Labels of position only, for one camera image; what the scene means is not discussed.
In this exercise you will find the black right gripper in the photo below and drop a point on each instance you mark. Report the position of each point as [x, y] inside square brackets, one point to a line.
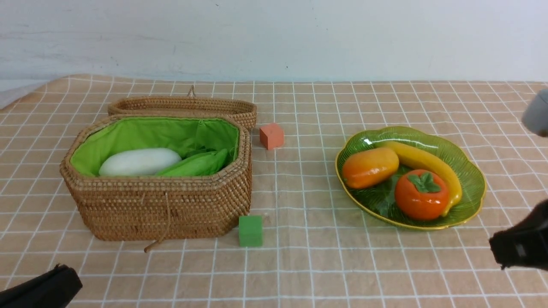
[526, 243]

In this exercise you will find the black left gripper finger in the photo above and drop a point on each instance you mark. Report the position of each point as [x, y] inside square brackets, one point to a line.
[54, 289]

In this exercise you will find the orange toy persimmon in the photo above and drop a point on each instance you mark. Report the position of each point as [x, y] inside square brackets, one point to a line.
[421, 195]

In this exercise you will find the yellow toy banana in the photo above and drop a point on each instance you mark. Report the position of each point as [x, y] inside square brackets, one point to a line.
[416, 158]

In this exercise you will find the white toy radish with leaves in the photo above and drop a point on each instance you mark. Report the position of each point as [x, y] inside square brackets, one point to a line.
[140, 162]

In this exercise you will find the orange yellow toy mango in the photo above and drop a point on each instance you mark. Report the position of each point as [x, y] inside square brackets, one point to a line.
[368, 168]

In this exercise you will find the green toy bitter gourd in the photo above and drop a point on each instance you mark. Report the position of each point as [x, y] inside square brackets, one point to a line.
[198, 165]

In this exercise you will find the woven wicker basket green lining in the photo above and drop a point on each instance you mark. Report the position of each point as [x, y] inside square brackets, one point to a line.
[159, 208]

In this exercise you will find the green glass leaf plate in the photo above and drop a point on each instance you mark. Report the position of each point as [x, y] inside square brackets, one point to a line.
[379, 202]

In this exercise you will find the green foam cube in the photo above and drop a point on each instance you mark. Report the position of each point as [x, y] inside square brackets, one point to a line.
[250, 231]

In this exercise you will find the checkered beige tablecloth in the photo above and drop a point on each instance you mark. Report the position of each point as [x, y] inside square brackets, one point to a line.
[320, 250]

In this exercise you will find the woven wicker basket lid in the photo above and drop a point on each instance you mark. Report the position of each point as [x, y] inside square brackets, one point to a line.
[242, 112]

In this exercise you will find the orange foam cube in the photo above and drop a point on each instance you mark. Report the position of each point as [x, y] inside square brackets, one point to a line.
[271, 136]

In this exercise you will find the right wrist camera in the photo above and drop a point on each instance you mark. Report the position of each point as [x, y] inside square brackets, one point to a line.
[535, 117]

